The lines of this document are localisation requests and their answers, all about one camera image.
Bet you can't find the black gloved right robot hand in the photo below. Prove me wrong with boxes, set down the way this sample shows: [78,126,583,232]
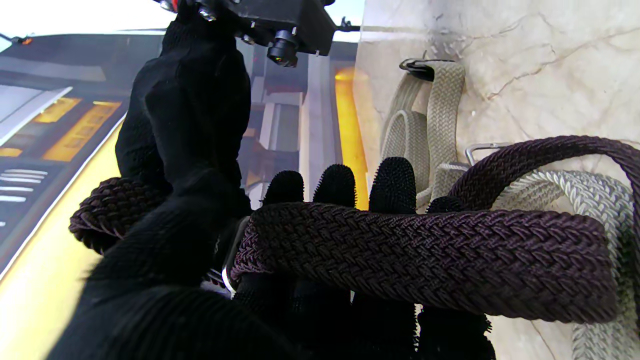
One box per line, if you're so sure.
[115,5,252,201]

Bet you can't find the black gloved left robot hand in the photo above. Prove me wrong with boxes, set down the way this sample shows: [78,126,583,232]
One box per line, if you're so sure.
[47,156,496,360]

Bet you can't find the dark brown braided belt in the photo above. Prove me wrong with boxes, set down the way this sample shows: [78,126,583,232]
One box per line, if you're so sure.
[69,135,640,323]

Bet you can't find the pale grey braided belt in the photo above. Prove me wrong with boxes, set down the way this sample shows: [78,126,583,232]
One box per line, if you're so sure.
[492,170,640,360]

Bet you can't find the printed kitchen scene backdrop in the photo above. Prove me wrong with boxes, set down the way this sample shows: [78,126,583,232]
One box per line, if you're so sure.
[0,32,371,360]

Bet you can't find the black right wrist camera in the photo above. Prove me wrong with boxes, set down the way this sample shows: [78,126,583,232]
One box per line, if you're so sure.
[155,0,337,68]

